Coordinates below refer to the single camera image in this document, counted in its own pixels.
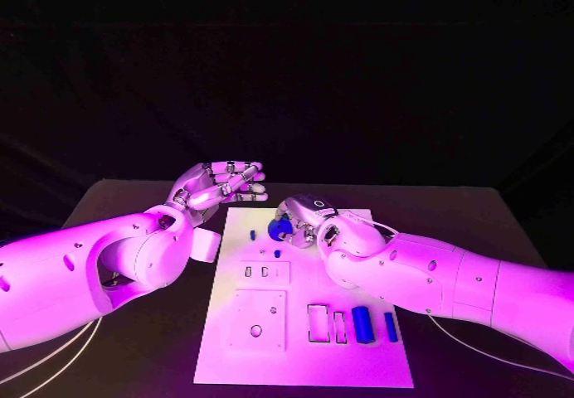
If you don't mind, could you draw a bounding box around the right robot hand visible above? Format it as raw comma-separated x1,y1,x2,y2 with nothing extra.
273,194,338,250

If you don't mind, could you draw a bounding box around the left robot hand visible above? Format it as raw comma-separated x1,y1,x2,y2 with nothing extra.
165,160,269,228

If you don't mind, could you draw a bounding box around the blue gear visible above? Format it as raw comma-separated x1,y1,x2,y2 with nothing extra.
266,218,294,242

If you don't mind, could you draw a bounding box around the white task board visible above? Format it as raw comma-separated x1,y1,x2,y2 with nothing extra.
191,207,415,389

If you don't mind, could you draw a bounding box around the thick blue cylinder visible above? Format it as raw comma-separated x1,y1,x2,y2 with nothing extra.
350,306,376,345

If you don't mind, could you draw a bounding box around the thin blue cylinder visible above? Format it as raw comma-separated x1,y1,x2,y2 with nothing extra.
382,312,399,343

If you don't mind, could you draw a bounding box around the white cable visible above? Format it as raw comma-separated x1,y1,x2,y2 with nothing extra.
18,317,103,398
423,314,574,376
0,319,97,386
341,210,400,235

